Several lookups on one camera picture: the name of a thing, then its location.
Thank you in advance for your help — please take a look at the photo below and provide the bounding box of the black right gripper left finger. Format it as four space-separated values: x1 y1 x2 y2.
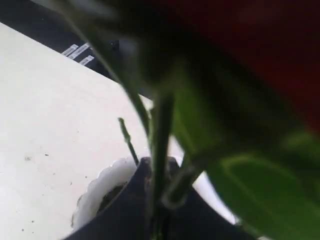
62 156 154 240

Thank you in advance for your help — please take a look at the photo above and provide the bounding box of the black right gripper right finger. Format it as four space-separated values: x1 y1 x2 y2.
162 156 258 240

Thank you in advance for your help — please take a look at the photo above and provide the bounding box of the artificial red anthurium plant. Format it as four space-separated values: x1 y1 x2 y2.
55 0 320 240

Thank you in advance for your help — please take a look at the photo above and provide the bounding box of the white scalloped flower pot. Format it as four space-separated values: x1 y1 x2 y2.
68 149 252 240

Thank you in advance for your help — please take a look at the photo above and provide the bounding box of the black base with labels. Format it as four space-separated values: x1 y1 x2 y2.
0 0 156 101

